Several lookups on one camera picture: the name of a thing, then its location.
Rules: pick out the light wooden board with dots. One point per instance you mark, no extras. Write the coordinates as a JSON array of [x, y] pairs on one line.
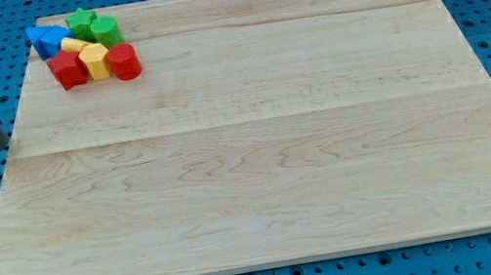
[[260, 134]]

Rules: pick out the red cylinder block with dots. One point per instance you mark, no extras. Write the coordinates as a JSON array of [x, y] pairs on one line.
[[124, 61]]

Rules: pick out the yellow hexagon block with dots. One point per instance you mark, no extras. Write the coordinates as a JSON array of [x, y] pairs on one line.
[[94, 58]]

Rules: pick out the green cylinder block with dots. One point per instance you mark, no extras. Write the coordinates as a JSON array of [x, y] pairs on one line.
[[105, 30]]

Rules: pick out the red star block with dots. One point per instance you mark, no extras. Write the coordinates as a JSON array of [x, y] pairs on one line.
[[68, 69]]

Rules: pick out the green star block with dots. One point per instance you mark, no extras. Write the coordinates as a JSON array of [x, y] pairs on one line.
[[79, 23]]

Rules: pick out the yellow flat block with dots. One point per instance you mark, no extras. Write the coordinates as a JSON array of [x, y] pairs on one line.
[[73, 45]]

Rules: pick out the blue cube block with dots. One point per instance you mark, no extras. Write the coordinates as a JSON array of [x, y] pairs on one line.
[[51, 40]]

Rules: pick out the blue triangle block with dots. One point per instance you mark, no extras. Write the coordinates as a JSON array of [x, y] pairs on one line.
[[34, 34]]

